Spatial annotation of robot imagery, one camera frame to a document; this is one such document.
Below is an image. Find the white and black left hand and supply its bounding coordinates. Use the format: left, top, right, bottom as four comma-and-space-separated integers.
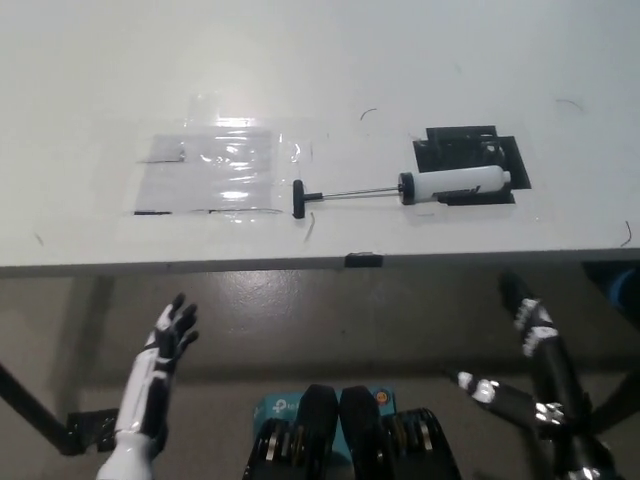
115, 292, 201, 437

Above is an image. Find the black and white right hand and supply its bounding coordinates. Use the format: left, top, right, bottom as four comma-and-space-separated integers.
452, 269, 620, 457

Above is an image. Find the small white air pump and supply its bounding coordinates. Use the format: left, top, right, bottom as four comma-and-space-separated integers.
292, 164, 512, 221

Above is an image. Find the black diagonal table leg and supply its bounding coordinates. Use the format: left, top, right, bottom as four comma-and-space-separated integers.
589, 344, 640, 444
0, 360, 76, 456

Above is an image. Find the blue round object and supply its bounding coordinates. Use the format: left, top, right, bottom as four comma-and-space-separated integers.
612, 269, 640, 312

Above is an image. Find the teal cardboard box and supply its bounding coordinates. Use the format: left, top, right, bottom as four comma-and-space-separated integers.
251, 383, 396, 459

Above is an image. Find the clear plastic sheet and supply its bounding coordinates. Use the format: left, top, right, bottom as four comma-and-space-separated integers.
133, 130, 275, 215

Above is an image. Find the small black edge clip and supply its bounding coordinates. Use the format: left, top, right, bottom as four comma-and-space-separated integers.
344, 253, 385, 268

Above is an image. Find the black tape square patch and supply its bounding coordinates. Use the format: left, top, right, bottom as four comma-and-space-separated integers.
412, 125, 532, 206

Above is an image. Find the clear plastic film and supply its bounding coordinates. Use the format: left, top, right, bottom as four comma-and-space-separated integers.
115, 92, 315, 222

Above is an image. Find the black floor bracket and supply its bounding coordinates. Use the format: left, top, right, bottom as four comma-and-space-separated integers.
64, 408, 121, 451

